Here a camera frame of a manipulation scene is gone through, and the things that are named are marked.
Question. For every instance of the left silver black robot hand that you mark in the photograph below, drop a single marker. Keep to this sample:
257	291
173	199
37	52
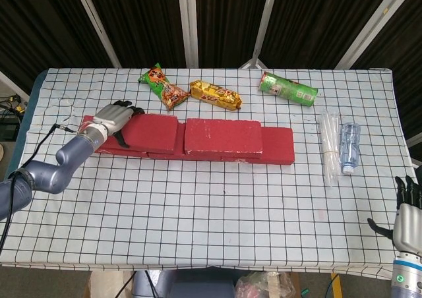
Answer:
112	116

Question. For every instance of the yellow biscuit pack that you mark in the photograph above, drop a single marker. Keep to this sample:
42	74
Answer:
214	95

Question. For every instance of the green chips can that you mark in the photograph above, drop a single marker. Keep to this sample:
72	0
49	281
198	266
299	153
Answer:
288	89

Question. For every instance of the black box device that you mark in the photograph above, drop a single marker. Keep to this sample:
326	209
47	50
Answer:
8	126

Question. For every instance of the clear plastic water bottle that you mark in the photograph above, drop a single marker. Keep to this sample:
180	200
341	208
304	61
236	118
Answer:
349	146

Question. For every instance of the bundle of clear tubes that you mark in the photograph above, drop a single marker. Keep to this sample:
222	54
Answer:
329	139

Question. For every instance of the clear plastic bag red contents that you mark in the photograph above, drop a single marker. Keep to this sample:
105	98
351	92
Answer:
263	286

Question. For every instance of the blue-grey robot torso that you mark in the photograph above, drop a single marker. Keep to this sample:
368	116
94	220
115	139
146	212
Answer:
191	288

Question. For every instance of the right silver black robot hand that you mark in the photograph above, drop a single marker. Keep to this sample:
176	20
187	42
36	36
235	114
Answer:
409	225

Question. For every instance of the green orange snack bag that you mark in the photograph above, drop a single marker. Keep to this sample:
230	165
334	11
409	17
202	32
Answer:
165	88

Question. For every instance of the white metal frame bar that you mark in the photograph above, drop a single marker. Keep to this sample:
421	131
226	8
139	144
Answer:
183	14
96	21
383	14
266	14

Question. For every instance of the white black checkered tablecloth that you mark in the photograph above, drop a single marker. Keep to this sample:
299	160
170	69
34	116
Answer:
214	219

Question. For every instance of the red brick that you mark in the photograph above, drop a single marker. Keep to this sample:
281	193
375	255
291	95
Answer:
224	136
151	133
278	146
88	118
165	156

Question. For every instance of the beige sack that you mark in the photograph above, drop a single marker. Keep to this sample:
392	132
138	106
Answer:
105	286

